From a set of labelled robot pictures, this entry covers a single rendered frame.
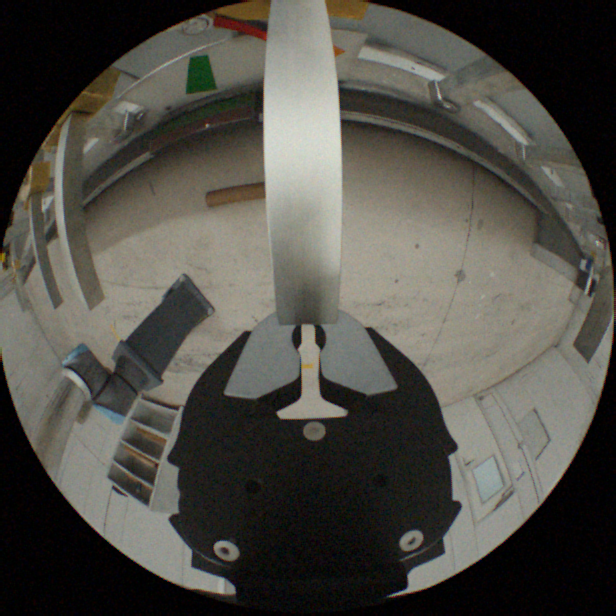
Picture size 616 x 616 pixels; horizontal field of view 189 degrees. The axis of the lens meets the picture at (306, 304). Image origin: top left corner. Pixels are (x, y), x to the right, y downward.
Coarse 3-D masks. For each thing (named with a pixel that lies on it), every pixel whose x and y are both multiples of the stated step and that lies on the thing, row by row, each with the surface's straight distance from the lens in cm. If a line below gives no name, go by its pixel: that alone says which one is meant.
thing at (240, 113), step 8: (224, 112) 29; (232, 112) 29; (240, 112) 28; (248, 112) 28; (200, 120) 30; (208, 120) 30; (216, 120) 29; (224, 120) 28; (232, 120) 28; (184, 128) 31; (192, 128) 30; (200, 128) 30; (168, 136) 33; (176, 136) 32; (152, 144) 35; (160, 144) 33
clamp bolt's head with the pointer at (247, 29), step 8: (184, 24) 20; (192, 24) 20; (200, 24) 20; (216, 24) 22; (224, 24) 22; (232, 24) 22; (240, 24) 22; (192, 32) 21; (248, 32) 23; (256, 32) 23; (264, 32) 23; (264, 40) 23
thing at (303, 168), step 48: (288, 0) 17; (288, 48) 11; (288, 96) 9; (336, 96) 9; (288, 144) 8; (336, 144) 8; (288, 192) 8; (336, 192) 8; (288, 240) 8; (336, 240) 8; (288, 288) 8; (336, 288) 8
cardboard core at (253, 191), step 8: (248, 184) 92; (256, 184) 90; (264, 184) 89; (208, 192) 99; (216, 192) 96; (224, 192) 93; (232, 192) 92; (240, 192) 90; (248, 192) 89; (256, 192) 88; (264, 192) 88; (208, 200) 97; (216, 200) 95; (224, 200) 94; (232, 200) 93; (240, 200) 93
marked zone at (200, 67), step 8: (200, 56) 25; (208, 56) 25; (192, 64) 26; (200, 64) 26; (208, 64) 26; (192, 72) 28; (200, 72) 28; (208, 72) 28; (192, 80) 29; (200, 80) 29; (208, 80) 29; (192, 88) 30; (200, 88) 30; (208, 88) 31; (216, 88) 31
